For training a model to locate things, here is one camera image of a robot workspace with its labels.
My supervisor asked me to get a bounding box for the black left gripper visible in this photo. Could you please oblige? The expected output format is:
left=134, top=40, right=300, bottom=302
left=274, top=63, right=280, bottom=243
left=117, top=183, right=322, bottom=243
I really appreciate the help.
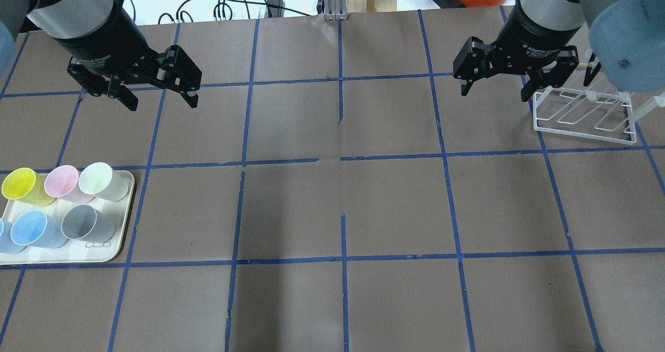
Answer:
left=66, top=9, right=202, bottom=112

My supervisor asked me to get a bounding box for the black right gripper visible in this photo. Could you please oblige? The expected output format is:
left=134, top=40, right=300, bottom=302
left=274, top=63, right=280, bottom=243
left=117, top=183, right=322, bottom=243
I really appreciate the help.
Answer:
left=453, top=10, right=580, bottom=103

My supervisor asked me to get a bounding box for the light blue plastic cup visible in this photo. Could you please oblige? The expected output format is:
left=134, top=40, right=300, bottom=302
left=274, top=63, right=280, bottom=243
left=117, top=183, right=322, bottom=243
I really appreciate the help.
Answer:
left=0, top=218, right=25, bottom=253

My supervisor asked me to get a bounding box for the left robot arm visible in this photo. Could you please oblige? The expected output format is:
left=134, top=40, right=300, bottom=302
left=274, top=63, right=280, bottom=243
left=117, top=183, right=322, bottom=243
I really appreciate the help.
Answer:
left=1, top=0, right=202, bottom=111

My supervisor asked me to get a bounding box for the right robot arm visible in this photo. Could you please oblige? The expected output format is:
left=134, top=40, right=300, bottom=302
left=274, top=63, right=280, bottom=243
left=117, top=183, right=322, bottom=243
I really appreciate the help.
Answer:
left=453, top=0, right=664, bottom=101

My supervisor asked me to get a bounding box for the pale green plastic cup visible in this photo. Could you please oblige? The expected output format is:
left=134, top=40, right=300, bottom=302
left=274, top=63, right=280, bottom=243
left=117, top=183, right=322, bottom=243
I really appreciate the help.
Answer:
left=78, top=162, right=130, bottom=201

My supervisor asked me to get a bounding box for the pink plastic cup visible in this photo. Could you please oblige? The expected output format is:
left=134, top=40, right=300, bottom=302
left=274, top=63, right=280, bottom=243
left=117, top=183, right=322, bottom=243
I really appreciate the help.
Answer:
left=44, top=165, right=95, bottom=205

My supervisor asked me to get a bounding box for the grey plastic cup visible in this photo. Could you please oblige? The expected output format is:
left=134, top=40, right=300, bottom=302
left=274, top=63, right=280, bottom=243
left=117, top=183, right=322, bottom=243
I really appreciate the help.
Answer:
left=61, top=205, right=115, bottom=243

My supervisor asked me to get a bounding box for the yellow plastic cup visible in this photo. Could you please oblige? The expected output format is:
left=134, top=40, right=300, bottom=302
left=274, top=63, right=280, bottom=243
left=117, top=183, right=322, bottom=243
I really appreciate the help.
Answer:
left=2, top=167, right=56, bottom=206

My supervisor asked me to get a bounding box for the wooden stand base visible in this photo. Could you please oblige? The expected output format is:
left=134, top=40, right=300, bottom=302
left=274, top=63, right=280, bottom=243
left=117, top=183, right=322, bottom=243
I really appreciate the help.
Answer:
left=346, top=0, right=397, bottom=13

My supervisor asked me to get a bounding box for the cream plastic tray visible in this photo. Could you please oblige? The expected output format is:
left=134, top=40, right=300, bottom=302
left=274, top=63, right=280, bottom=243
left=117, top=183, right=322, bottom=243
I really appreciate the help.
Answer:
left=0, top=170, right=136, bottom=265

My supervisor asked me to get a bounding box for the white wire cup rack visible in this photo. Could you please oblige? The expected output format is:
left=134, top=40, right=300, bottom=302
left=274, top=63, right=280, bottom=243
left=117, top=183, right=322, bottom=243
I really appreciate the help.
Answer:
left=533, top=51, right=665, bottom=145

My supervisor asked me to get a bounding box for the black cable bundle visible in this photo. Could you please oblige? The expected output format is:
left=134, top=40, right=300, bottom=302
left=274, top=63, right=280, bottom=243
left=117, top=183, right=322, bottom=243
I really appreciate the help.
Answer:
left=158, top=0, right=312, bottom=24

